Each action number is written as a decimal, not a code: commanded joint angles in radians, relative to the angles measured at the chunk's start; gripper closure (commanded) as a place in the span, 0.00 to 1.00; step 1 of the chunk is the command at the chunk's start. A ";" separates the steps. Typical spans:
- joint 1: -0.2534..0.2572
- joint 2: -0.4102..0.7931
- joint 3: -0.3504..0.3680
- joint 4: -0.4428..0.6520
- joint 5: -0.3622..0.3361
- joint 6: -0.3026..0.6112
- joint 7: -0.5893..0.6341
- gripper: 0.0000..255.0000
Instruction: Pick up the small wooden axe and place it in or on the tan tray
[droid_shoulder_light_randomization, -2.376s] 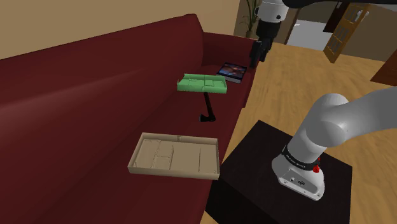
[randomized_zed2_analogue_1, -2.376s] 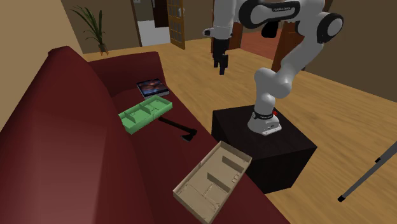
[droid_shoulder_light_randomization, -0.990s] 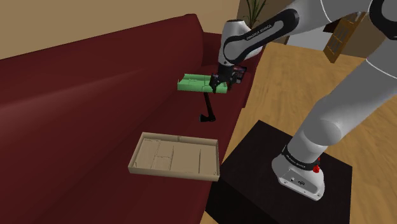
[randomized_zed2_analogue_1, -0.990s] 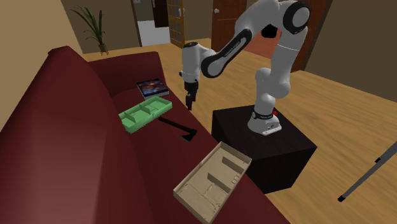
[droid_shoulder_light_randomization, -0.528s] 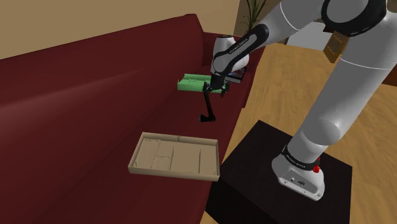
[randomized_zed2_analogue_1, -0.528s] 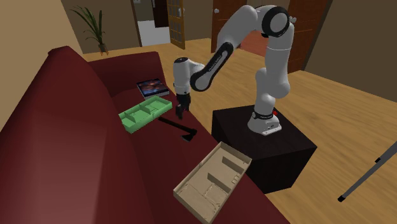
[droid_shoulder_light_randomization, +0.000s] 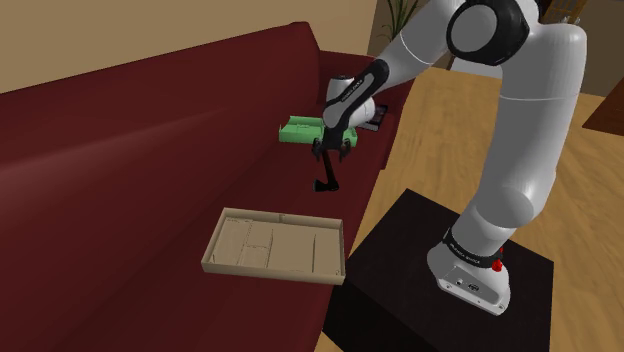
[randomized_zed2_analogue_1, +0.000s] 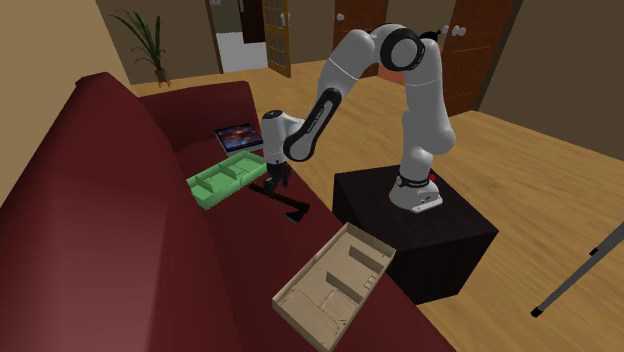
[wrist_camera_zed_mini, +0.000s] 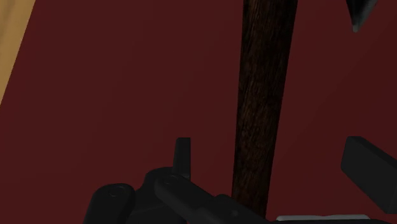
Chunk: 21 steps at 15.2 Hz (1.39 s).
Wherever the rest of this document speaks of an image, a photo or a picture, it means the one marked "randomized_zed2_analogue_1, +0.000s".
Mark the glazed wooden door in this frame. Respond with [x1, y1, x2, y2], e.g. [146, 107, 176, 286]
[261, 0, 293, 79]

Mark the black axe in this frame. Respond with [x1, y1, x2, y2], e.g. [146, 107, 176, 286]
[248, 182, 311, 225]

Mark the grey tripod leg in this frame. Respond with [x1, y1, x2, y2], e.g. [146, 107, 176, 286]
[530, 221, 624, 319]

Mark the potted green plant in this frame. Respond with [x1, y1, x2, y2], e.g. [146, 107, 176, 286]
[109, 8, 172, 89]

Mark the green divided tray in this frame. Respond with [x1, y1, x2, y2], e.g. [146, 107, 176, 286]
[186, 149, 268, 211]

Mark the dark red sofa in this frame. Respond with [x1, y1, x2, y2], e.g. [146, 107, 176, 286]
[0, 71, 457, 352]

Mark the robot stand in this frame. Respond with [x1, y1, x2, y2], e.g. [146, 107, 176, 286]
[332, 164, 500, 306]

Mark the brown wooden door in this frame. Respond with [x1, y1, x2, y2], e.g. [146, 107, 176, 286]
[332, 0, 389, 79]
[440, 0, 517, 118]

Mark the book with dark cover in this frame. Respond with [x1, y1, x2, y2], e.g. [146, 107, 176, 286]
[214, 123, 265, 157]

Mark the beige divided tray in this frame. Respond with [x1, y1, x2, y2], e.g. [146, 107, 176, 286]
[271, 222, 397, 352]

